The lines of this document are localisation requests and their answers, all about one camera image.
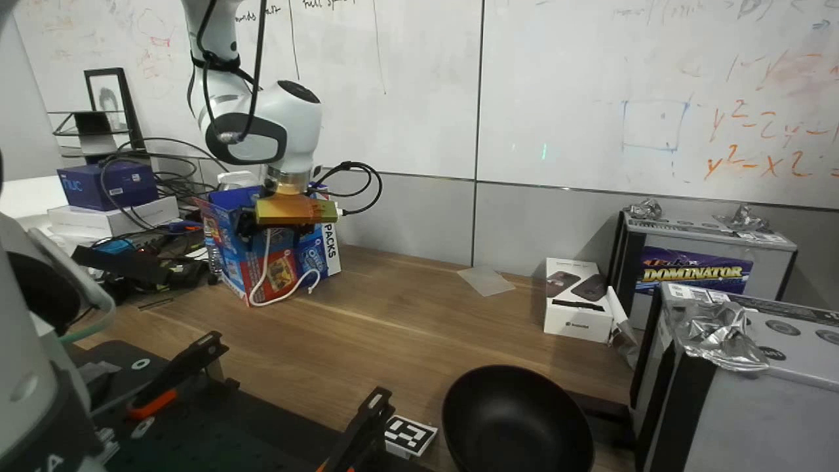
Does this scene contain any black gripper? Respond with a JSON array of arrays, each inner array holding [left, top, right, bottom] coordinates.
[[233, 206, 264, 235]]

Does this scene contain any white braided rope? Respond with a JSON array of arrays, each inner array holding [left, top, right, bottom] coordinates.
[[246, 229, 326, 310]]

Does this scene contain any blue printed cardboard box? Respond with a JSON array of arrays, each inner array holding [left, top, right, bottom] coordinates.
[[201, 183, 345, 303]]

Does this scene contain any flat white box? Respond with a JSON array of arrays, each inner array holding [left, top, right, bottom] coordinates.
[[48, 192, 180, 243]]

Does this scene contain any small dark blue box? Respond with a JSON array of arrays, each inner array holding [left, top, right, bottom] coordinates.
[[56, 155, 163, 212]]

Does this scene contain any white phone box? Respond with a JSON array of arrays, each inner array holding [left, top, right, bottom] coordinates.
[[541, 255, 630, 345]]

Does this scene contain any white round container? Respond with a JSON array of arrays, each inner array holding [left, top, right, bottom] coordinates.
[[214, 168, 264, 192]]

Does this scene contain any black electronics pile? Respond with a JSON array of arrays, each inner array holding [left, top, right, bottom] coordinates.
[[70, 221, 213, 303]]

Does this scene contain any black bar clamp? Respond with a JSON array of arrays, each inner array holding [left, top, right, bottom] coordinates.
[[315, 386, 398, 472]]

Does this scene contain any clear plastic sheet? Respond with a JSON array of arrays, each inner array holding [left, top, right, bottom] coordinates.
[[456, 264, 519, 298]]

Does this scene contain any black white fiducial tag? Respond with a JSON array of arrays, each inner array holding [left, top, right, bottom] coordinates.
[[380, 411, 441, 465]]

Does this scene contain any black bowl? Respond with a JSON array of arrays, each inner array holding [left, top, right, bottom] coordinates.
[[441, 364, 598, 472]]

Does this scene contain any grey battery Dominator label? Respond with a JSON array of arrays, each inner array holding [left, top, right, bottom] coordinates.
[[608, 202, 799, 339]]

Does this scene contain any crumpled aluminium foil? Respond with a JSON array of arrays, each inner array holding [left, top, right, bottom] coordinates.
[[671, 284, 770, 377]]

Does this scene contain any black coiled cable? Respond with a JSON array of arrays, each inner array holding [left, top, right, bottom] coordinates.
[[94, 134, 230, 230]]

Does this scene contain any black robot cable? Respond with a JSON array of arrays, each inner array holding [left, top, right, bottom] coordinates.
[[309, 158, 386, 221]]

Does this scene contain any black clamp orange handle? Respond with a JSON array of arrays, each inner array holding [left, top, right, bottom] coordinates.
[[124, 327, 230, 425]]

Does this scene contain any black picture frame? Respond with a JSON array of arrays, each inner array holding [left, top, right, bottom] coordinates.
[[82, 62, 148, 155]]

